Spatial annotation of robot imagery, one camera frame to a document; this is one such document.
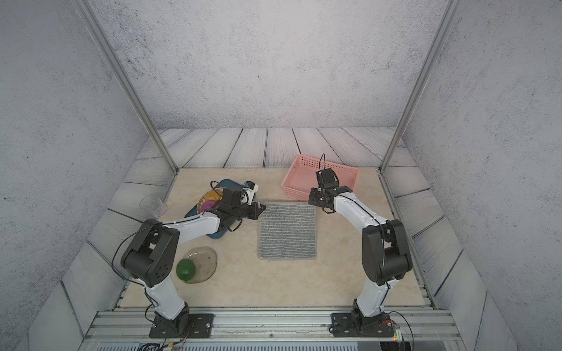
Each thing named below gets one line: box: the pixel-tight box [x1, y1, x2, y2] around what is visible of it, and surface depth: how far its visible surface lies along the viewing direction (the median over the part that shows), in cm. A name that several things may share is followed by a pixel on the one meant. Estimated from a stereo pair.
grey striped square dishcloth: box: [257, 202, 317, 260], surface depth 95 cm
